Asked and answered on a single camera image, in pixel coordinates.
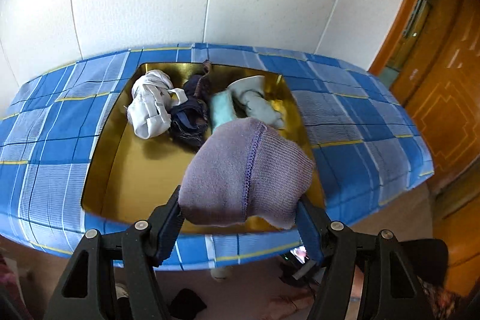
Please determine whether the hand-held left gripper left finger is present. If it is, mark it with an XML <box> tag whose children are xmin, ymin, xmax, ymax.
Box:
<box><xmin>43</xmin><ymin>185</ymin><xmax>184</xmax><ymax>320</ymax></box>

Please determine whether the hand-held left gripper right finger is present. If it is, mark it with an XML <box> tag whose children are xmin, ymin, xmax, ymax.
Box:
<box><xmin>296</xmin><ymin>194</ymin><xmax>426</xmax><ymax>320</ymax></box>

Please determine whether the pale grey cloth roll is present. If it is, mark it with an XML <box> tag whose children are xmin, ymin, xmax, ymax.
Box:
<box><xmin>228</xmin><ymin>77</ymin><xmax>284</xmax><ymax>129</ymax></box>

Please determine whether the white cloth bundle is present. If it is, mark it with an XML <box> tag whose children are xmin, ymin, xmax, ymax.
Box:
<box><xmin>127</xmin><ymin>69</ymin><xmax>186</xmax><ymax>139</ymax></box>

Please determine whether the navy fringed scarf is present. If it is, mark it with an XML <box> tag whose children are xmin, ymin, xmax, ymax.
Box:
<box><xmin>169</xmin><ymin>60</ymin><xmax>212</xmax><ymax>151</ymax></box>

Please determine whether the person's right forearm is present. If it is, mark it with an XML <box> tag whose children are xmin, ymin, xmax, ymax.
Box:
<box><xmin>352</xmin><ymin>262</ymin><xmax>372</xmax><ymax>307</ymax></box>

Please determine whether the maroon tin box gold inside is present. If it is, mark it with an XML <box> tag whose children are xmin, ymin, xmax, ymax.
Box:
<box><xmin>80</xmin><ymin>62</ymin><xmax>325</xmax><ymax>235</ymax></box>

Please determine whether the purple knit hat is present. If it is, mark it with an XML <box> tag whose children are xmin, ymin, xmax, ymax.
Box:
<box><xmin>178</xmin><ymin>118</ymin><xmax>315</xmax><ymax>230</ymax></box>

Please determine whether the blue plaid tablecloth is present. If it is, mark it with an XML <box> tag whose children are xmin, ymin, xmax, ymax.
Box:
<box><xmin>0</xmin><ymin>42</ymin><xmax>435</xmax><ymax>270</ymax></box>

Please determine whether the mint green cloth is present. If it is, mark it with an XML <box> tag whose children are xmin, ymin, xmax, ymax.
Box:
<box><xmin>209</xmin><ymin>91</ymin><xmax>241</xmax><ymax>136</ymax></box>

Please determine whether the dark cloth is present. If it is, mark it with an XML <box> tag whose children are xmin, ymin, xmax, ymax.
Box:
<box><xmin>173</xmin><ymin>288</ymin><xmax>208</xmax><ymax>310</ymax></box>

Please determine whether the wooden door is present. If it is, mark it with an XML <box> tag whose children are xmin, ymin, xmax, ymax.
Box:
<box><xmin>367</xmin><ymin>0</ymin><xmax>480</xmax><ymax>268</ymax></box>

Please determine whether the dark patterned sleeve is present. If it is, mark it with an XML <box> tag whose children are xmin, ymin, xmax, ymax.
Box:
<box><xmin>416</xmin><ymin>275</ymin><xmax>471</xmax><ymax>311</ymax></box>

